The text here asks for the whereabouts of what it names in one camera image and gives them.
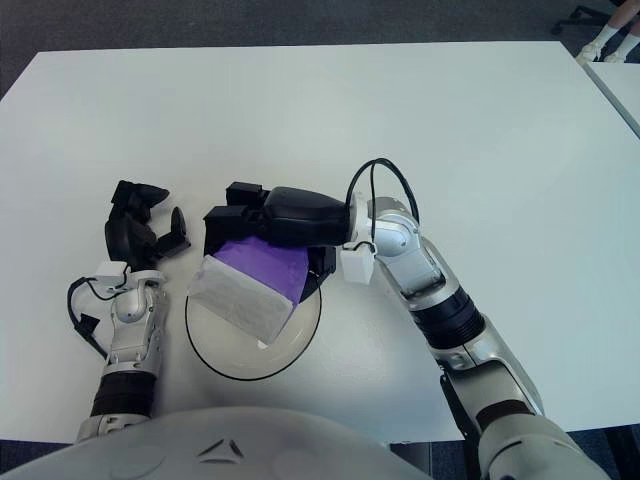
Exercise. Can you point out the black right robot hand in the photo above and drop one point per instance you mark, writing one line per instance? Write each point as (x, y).
(300, 215)

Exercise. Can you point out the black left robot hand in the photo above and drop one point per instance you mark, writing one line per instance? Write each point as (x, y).
(125, 235)

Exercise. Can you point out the purple tissue paper pack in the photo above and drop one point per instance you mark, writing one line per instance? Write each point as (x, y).
(240, 295)

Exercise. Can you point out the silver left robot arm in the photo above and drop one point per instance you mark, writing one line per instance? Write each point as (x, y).
(130, 325)

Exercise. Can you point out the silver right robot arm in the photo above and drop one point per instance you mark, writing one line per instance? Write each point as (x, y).
(430, 280)

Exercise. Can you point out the white plate with black rim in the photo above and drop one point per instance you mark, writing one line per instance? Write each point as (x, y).
(300, 340)

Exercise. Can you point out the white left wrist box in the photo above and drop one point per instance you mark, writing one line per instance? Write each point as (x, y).
(111, 273)

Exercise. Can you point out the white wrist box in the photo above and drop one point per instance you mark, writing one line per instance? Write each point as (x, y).
(111, 273)
(357, 265)

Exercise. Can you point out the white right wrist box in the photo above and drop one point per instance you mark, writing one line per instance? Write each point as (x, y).
(357, 265)

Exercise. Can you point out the grey robot torso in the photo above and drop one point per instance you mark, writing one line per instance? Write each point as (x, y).
(215, 440)

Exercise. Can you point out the black office chair base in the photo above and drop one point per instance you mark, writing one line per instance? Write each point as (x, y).
(580, 17)

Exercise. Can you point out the white adjacent table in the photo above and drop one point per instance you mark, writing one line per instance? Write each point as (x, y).
(622, 87)

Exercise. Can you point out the person leg with white sock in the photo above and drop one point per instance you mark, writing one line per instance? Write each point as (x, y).
(607, 32)
(625, 47)

